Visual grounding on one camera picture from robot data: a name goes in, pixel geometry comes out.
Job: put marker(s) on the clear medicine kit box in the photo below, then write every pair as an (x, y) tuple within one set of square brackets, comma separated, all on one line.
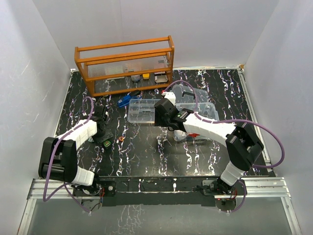
[(195, 121)]

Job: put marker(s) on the clear lid with black handle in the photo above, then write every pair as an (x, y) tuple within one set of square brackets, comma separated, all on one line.
[(184, 94)]

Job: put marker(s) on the orange wooden shelf rack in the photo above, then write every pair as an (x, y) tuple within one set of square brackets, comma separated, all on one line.
[(107, 69)]

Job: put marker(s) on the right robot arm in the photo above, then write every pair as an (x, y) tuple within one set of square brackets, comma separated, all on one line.
[(242, 143)]

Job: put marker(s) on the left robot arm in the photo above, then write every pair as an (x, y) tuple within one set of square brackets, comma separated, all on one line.
[(59, 154)]

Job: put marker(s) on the yellow small container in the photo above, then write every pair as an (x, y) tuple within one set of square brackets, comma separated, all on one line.
[(146, 76)]

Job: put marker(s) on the small green box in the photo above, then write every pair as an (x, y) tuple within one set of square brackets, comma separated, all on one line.
[(106, 143)]

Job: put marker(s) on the small glass jar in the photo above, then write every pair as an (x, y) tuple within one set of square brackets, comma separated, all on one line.
[(135, 78)]

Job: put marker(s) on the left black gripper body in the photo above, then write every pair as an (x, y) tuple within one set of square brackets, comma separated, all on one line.
[(102, 135)]

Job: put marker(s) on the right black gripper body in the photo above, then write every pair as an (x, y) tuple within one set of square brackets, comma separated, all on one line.
[(162, 121)]

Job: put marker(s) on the blue stapler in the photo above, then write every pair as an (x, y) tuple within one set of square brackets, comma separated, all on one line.
[(126, 99)]

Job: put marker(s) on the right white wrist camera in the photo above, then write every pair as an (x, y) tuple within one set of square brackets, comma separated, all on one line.
[(170, 96)]

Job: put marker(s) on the clear divided organizer tray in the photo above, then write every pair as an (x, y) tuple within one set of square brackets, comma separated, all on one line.
[(141, 111)]

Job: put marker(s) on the white open cardboard box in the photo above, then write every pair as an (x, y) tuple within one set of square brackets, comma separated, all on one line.
[(161, 78)]

